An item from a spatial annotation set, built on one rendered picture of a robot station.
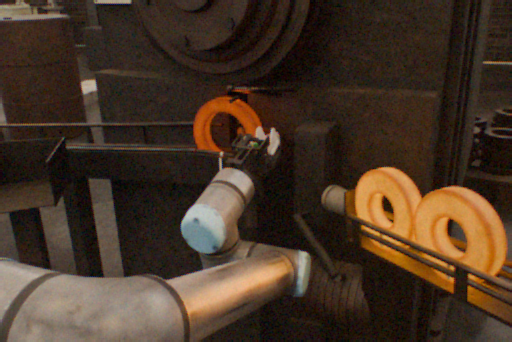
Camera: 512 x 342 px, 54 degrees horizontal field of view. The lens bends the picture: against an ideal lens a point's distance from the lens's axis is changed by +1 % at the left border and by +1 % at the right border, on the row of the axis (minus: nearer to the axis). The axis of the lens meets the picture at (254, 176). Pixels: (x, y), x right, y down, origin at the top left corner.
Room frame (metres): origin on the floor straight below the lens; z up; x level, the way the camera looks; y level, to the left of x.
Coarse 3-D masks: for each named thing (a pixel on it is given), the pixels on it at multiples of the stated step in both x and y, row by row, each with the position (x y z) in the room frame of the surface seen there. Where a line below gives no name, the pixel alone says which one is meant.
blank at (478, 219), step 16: (432, 192) 0.75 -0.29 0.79; (448, 192) 0.72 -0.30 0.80; (464, 192) 0.71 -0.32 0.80; (416, 208) 0.77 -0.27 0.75; (432, 208) 0.74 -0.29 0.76; (448, 208) 0.72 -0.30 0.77; (464, 208) 0.69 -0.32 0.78; (480, 208) 0.68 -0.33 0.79; (416, 224) 0.77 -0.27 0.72; (432, 224) 0.74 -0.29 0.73; (464, 224) 0.69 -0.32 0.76; (480, 224) 0.66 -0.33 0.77; (496, 224) 0.66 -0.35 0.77; (416, 240) 0.77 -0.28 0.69; (432, 240) 0.74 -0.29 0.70; (448, 240) 0.74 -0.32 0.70; (480, 240) 0.66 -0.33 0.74; (496, 240) 0.65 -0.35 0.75; (464, 256) 0.68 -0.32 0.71; (480, 256) 0.66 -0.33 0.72; (496, 256) 0.64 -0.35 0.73; (496, 272) 0.66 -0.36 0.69
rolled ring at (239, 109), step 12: (204, 108) 1.23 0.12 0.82; (216, 108) 1.22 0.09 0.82; (228, 108) 1.20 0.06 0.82; (240, 108) 1.19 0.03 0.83; (204, 120) 1.23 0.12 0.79; (240, 120) 1.19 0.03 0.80; (252, 120) 1.17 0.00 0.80; (204, 132) 1.24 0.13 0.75; (252, 132) 1.17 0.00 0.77; (204, 144) 1.23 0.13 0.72
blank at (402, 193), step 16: (368, 176) 0.88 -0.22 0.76; (384, 176) 0.85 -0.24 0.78; (400, 176) 0.83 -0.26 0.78; (368, 192) 0.88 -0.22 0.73; (384, 192) 0.84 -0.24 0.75; (400, 192) 0.81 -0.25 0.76; (416, 192) 0.81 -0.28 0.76; (368, 208) 0.88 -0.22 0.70; (400, 208) 0.81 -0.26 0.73; (384, 224) 0.86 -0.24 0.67; (400, 224) 0.80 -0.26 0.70
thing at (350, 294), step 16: (320, 272) 0.93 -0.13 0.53; (352, 272) 0.91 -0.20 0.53; (320, 288) 0.90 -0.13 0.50; (336, 288) 0.89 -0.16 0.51; (352, 288) 0.88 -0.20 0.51; (288, 304) 0.93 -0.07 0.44; (304, 304) 0.91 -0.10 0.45; (320, 304) 0.89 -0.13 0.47; (336, 304) 0.87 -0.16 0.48; (352, 304) 0.86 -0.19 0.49; (304, 320) 0.92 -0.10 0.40; (320, 320) 0.92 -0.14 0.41; (336, 320) 0.99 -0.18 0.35; (352, 320) 0.86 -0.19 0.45; (368, 320) 0.85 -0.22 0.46; (304, 336) 0.92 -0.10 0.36; (320, 336) 0.90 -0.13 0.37
